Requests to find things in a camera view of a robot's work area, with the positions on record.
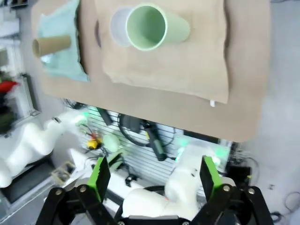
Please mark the white bowl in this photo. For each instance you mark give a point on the white bowl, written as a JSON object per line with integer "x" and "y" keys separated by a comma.
{"x": 118, "y": 28}

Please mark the yellow connector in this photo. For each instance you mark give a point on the yellow connector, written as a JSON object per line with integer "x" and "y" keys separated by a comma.
{"x": 93, "y": 143}

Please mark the pale green round object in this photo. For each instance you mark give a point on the pale green round object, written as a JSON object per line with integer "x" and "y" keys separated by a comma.
{"x": 111, "y": 142}

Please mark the black fabric item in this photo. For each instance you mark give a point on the black fabric item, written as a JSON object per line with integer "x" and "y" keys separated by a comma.
{"x": 4, "y": 118}

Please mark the red fabric item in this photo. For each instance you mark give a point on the red fabric item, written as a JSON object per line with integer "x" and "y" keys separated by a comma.
{"x": 8, "y": 85}

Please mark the tan cloth mat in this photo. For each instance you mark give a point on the tan cloth mat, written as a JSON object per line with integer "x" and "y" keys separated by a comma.
{"x": 175, "y": 70}

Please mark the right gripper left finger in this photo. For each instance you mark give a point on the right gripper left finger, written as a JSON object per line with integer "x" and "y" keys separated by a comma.
{"x": 98, "y": 185}

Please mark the grey slatted panel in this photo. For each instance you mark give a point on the grey slatted panel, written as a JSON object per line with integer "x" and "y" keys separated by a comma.
{"x": 145, "y": 170}

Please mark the black green handheld tool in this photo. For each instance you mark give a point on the black green handheld tool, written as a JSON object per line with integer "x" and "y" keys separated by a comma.
{"x": 155, "y": 143}

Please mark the cardboard tube roll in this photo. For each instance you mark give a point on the cardboard tube roll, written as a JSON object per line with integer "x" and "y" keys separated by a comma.
{"x": 52, "y": 45}

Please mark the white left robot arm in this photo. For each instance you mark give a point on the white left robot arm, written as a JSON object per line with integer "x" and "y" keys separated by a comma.
{"x": 23, "y": 145}

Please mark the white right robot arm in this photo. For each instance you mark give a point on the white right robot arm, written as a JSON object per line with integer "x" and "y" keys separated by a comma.
{"x": 150, "y": 201}

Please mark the pale green tall cup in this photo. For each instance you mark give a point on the pale green tall cup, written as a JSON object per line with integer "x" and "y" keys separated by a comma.
{"x": 173, "y": 30}

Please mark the black electronics box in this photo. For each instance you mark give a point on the black electronics box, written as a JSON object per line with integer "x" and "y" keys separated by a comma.
{"x": 240, "y": 174}

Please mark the small beige black device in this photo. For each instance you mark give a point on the small beige black device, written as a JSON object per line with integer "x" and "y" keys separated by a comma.
{"x": 62, "y": 174}

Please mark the teal green cloth mat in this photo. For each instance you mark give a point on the teal green cloth mat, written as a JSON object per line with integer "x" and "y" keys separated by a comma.
{"x": 64, "y": 64}

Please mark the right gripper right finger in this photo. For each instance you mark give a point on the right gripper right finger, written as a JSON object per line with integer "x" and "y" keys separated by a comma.
{"x": 212, "y": 185}

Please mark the black power adapter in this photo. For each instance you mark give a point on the black power adapter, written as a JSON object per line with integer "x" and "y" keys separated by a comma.
{"x": 131, "y": 124}

